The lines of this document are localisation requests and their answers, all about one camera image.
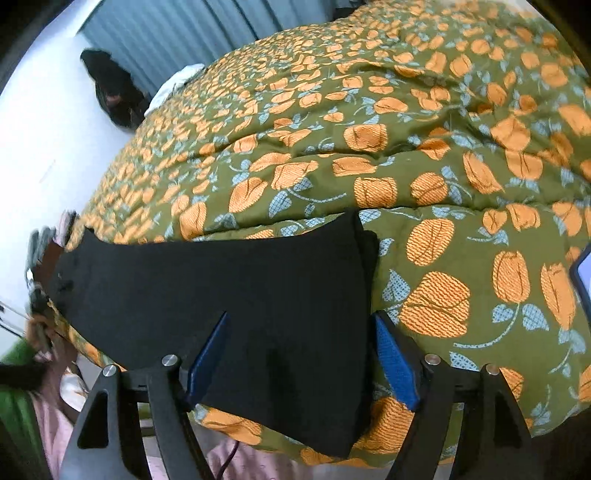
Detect dark hanging garment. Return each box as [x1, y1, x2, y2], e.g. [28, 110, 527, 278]
[80, 49, 149, 130]

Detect white pillow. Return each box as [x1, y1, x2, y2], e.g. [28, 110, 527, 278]
[144, 63, 205, 116]

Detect smartphone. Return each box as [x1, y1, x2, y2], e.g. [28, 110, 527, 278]
[569, 244, 591, 321]

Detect green orange floral bedspread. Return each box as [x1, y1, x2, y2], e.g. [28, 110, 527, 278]
[48, 0, 591, 469]

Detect black cable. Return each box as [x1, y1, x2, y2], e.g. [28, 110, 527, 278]
[215, 439, 242, 480]

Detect black pants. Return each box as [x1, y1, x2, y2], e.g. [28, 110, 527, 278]
[48, 212, 379, 457]

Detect pink dotted clothing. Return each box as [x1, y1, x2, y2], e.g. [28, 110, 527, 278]
[32, 368, 316, 480]

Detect blue-grey curtain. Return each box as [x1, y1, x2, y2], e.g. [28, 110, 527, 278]
[81, 0, 360, 96]

